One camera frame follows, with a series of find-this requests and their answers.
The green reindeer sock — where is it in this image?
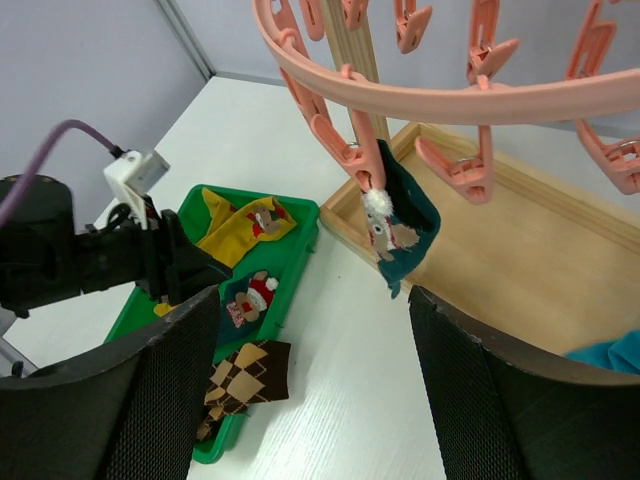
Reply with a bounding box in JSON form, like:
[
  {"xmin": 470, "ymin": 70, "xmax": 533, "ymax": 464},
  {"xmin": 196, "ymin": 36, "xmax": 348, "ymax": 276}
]
[
  {"xmin": 361, "ymin": 140, "xmax": 441, "ymax": 298},
  {"xmin": 217, "ymin": 270, "xmax": 279, "ymax": 347}
]

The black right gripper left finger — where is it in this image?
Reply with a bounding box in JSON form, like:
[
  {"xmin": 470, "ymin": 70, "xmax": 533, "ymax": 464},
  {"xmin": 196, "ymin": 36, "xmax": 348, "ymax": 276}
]
[{"xmin": 1, "ymin": 287, "xmax": 220, "ymax": 479}]

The brown argyle sock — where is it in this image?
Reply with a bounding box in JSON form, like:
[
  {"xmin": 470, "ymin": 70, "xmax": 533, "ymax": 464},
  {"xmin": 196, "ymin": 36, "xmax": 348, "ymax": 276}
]
[
  {"xmin": 196, "ymin": 404, "xmax": 248, "ymax": 443},
  {"xmin": 205, "ymin": 340, "xmax": 291, "ymax": 410}
]

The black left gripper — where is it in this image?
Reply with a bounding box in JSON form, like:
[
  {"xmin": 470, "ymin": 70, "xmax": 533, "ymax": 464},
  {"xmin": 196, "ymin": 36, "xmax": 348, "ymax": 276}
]
[{"xmin": 73, "ymin": 210, "xmax": 233, "ymax": 305}]

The green plastic tray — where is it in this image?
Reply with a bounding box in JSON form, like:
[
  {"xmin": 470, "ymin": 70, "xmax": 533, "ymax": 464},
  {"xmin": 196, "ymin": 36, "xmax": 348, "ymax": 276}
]
[{"xmin": 105, "ymin": 184, "xmax": 319, "ymax": 464}]

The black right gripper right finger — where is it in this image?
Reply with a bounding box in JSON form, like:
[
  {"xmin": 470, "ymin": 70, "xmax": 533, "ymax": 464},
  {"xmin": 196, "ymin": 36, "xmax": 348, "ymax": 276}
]
[{"xmin": 409, "ymin": 285, "xmax": 639, "ymax": 479}]

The pink round clip hanger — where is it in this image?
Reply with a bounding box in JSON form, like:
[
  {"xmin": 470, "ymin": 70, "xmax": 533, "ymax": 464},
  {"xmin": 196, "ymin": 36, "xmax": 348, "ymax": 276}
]
[{"xmin": 252, "ymin": 1, "xmax": 639, "ymax": 206}]

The teal cloth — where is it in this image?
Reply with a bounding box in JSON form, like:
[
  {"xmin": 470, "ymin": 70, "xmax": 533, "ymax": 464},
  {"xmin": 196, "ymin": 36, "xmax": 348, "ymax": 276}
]
[{"xmin": 566, "ymin": 330, "xmax": 640, "ymax": 375}]

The yellow sock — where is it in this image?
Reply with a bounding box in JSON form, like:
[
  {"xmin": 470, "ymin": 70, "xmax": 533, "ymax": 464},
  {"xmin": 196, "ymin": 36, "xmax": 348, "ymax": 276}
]
[{"xmin": 152, "ymin": 187, "xmax": 297, "ymax": 318}]

